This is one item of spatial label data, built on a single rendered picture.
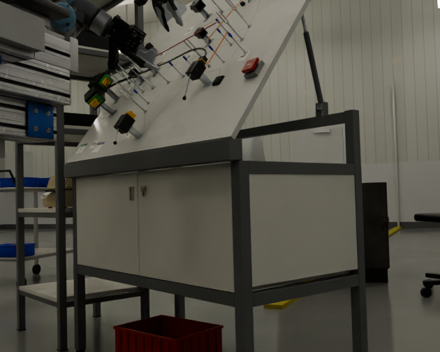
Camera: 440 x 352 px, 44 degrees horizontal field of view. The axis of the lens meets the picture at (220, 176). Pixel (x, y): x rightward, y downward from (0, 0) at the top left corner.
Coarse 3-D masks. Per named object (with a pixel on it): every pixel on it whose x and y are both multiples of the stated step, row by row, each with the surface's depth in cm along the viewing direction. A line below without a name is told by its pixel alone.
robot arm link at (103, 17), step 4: (100, 12) 173; (104, 12) 174; (96, 16) 172; (100, 16) 172; (104, 16) 173; (108, 16) 174; (96, 20) 172; (100, 20) 172; (104, 20) 172; (108, 20) 173; (92, 24) 173; (96, 24) 173; (100, 24) 172; (104, 24) 173; (92, 28) 174; (96, 28) 173; (100, 28) 173; (104, 28) 173; (96, 32) 175; (100, 32) 174
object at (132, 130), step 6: (126, 114) 203; (120, 120) 203; (126, 120) 203; (132, 120) 204; (114, 126) 204; (120, 126) 201; (126, 126) 203; (132, 126) 206; (120, 132) 205; (126, 132) 203; (132, 132) 206; (138, 132) 207; (114, 144) 201
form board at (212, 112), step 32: (224, 0) 242; (256, 0) 215; (288, 0) 193; (160, 32) 280; (192, 32) 244; (224, 32) 216; (256, 32) 194; (288, 32) 177; (224, 64) 196; (128, 96) 249; (160, 96) 220; (192, 96) 197; (224, 96) 179; (256, 96) 166; (96, 128) 251; (160, 128) 199; (192, 128) 180; (224, 128) 165
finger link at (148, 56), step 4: (136, 52) 177; (140, 52) 177; (144, 52) 177; (148, 52) 177; (152, 52) 177; (140, 56) 177; (144, 56) 177; (148, 56) 177; (152, 56) 177; (144, 60) 177; (148, 60) 178; (152, 60) 178; (144, 64) 178; (148, 64) 178; (152, 64) 180; (152, 68) 179; (156, 68) 180
